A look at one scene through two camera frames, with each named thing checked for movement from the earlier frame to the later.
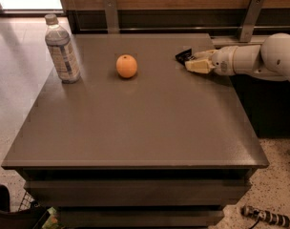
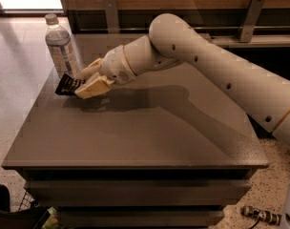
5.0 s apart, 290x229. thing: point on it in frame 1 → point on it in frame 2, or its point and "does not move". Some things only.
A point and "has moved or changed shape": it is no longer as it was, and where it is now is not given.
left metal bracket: x=112 y=15 does not move
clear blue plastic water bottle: x=62 y=50 does not move
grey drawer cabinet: x=168 y=148 does not move
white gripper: x=223 y=60 → x=113 y=66
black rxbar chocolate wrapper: x=184 y=56 has moved or changed shape
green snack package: x=51 y=219 does not move
